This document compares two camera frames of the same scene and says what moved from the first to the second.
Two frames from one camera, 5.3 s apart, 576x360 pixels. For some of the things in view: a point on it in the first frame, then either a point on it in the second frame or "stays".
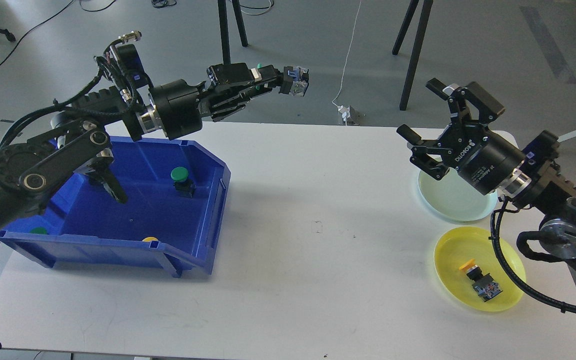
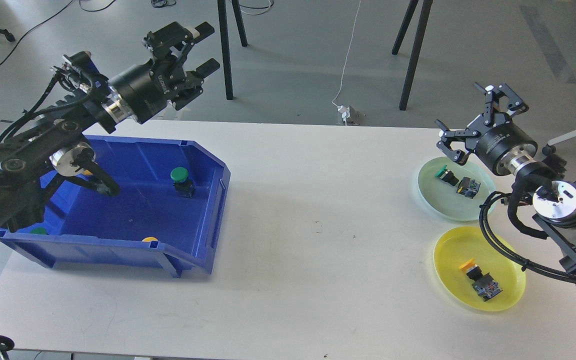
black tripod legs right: x=416 y=46 stays
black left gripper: x=181 y=107 -> x=144 y=89
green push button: x=295 y=80 -> x=467 y=187
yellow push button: x=485 y=286 stays
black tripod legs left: x=224 y=28 stays
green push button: x=183 y=186 stays
